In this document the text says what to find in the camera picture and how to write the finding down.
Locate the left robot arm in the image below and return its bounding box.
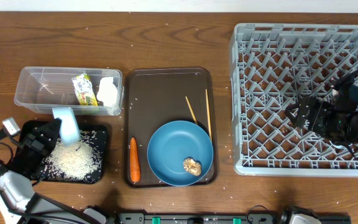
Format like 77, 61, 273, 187
0, 118, 109, 224

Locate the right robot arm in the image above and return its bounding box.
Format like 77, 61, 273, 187
285, 80, 358, 159

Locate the blue plate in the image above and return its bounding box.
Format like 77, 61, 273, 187
147, 121, 214, 187

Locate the black plastic tray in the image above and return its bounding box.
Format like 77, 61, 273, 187
14, 119, 109, 185

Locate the clear plastic bin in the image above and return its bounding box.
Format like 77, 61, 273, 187
14, 67, 124, 116

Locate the grey dishwasher rack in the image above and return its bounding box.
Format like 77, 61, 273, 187
229, 23, 358, 177

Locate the light blue rice bowl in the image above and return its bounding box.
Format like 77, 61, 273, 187
52, 107, 81, 146

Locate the orange carrot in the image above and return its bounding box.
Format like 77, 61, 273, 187
129, 137, 141, 182

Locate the green yellow snack wrapper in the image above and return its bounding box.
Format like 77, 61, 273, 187
71, 73, 98, 106

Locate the left wooden chopstick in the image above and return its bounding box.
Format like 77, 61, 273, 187
185, 96, 198, 124

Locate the white napkin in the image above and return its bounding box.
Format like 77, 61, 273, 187
96, 77, 118, 106

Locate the brown serving tray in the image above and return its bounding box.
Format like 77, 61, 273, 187
122, 67, 218, 188

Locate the brown food scrap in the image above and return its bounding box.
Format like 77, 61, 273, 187
183, 157, 202, 176

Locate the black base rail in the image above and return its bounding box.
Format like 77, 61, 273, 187
113, 212, 352, 224

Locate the pile of white rice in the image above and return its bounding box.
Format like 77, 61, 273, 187
40, 130, 104, 182

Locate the right wooden chopstick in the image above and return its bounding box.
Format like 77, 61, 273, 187
205, 89, 213, 142

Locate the wooden chopstick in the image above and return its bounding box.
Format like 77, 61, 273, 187
185, 96, 198, 124
205, 89, 213, 142

